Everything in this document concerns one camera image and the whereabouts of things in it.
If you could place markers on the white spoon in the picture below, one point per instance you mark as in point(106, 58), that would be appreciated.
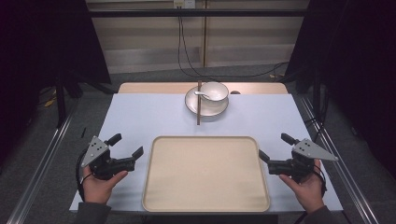
point(204, 95)

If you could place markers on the white wall socket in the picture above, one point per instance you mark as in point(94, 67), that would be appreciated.
point(184, 3)

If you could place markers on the yellow floor scrap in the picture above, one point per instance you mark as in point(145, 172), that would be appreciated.
point(49, 101)

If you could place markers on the white bowl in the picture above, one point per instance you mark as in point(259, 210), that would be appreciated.
point(218, 90)

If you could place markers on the small dark round object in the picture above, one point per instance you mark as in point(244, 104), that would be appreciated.
point(235, 92)

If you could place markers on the person's right hand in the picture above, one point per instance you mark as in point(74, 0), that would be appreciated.
point(309, 191)

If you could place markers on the pale blue table mat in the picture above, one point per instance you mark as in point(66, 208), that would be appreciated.
point(140, 118)

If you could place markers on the brown wooden chopstick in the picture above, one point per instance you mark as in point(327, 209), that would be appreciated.
point(198, 109)
point(200, 105)

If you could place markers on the black horizontal bar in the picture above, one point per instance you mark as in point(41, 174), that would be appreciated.
point(140, 13)

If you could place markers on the white plate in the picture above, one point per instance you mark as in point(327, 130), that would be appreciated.
point(211, 108)

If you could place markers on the beige tray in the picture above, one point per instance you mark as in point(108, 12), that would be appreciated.
point(205, 174)

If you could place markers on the metal floor rail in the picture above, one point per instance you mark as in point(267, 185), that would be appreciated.
point(345, 168)
point(43, 165)

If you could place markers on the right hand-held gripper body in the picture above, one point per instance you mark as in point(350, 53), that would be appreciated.
point(300, 165)

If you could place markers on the black curtain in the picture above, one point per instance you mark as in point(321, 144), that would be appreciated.
point(358, 46)
point(46, 40)

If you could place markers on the person's left hand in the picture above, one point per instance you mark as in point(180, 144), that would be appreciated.
point(98, 189)

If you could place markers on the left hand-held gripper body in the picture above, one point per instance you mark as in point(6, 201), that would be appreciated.
point(101, 163)

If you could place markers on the wooden table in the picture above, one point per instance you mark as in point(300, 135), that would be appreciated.
point(146, 88)

